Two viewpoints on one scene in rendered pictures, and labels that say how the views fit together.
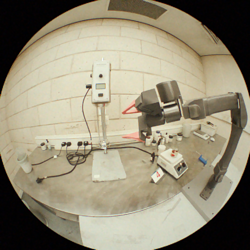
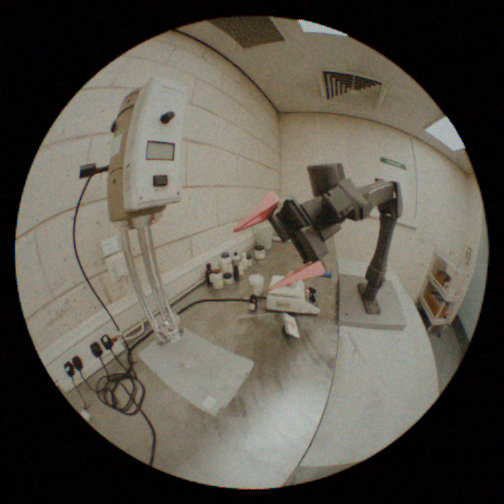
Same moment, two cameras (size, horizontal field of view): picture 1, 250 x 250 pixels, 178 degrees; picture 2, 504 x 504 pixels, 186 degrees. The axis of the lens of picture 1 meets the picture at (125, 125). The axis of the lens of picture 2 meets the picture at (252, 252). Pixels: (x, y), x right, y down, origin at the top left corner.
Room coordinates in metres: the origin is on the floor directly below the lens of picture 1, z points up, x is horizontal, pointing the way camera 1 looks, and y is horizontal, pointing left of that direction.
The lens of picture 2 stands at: (0.18, 0.17, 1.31)
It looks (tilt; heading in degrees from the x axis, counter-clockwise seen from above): 21 degrees down; 310
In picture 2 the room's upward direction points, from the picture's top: straight up
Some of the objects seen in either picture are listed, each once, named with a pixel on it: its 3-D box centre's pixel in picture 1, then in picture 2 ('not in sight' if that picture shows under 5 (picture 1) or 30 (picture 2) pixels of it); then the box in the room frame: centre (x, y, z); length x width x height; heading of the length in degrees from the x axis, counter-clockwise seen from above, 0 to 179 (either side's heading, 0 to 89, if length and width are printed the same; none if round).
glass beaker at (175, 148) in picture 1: (175, 151); (292, 276); (0.39, -0.30, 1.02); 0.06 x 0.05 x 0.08; 149
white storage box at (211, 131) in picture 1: (209, 128); not in sight; (0.89, -1.45, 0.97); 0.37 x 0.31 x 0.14; 106
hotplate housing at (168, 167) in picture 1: (172, 162); (291, 295); (0.38, -0.31, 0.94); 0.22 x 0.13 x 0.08; 25
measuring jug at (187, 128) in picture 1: (186, 130); (262, 237); (0.87, -0.78, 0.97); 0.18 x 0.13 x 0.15; 7
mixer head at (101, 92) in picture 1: (100, 82); (140, 147); (0.43, 0.12, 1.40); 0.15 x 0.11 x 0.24; 14
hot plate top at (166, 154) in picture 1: (171, 155); (286, 285); (0.40, -0.30, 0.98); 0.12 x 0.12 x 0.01; 25
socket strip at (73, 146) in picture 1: (72, 146); (86, 365); (0.59, 0.49, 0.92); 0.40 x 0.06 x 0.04; 104
